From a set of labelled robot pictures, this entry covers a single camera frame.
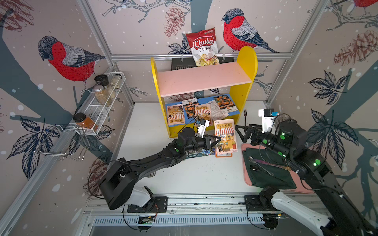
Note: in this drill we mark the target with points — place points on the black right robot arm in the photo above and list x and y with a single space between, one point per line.
312 168

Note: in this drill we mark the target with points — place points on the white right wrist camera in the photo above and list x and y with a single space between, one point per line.
268 116

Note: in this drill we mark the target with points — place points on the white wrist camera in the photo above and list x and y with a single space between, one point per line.
268 116
202 125

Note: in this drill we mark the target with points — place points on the white text seed bag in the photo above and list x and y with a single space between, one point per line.
215 112

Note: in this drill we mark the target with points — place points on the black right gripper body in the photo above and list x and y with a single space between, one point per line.
260 138

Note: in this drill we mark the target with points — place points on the orange back-side seed bag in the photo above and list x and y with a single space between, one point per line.
223 154

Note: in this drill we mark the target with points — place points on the blue flower seed bag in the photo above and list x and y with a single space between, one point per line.
204 152

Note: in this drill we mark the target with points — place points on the small metal spoon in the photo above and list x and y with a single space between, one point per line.
259 168

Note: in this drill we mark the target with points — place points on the black lid spice jar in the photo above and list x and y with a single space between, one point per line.
102 79

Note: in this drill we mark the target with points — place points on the colourful handled spoon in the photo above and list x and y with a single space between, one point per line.
269 164

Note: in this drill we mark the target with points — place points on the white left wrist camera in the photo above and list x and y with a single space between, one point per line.
202 125

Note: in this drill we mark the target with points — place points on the marigold seed bag lower right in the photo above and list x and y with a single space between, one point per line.
225 103

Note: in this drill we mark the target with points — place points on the large shop seed bag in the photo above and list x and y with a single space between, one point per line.
175 115

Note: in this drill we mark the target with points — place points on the black metal bracket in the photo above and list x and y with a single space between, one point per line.
184 63

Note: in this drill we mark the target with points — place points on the white wire spice rack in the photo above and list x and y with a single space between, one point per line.
98 113

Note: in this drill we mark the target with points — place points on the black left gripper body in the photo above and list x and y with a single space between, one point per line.
205 142

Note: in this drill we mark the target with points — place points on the black fork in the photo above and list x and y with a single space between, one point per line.
245 116

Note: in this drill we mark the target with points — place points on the red Chuba chips bag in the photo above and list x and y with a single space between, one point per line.
204 47

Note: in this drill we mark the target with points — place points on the yellow wooden shelf unit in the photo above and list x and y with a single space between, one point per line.
238 75

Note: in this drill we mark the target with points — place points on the pink shop seed bag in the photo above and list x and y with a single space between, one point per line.
203 111

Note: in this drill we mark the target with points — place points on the beige spice jar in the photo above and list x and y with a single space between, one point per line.
102 96

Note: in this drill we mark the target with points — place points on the marigold seed bag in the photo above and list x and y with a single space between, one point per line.
225 103
189 107

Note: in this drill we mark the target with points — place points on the shop picture seed bag top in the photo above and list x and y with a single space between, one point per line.
226 130

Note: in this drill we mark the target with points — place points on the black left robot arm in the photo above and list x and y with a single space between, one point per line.
119 181

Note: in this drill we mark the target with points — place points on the orange spice jar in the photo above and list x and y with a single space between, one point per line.
84 121

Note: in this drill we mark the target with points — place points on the marigold seed bag lower left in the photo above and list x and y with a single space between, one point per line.
189 107

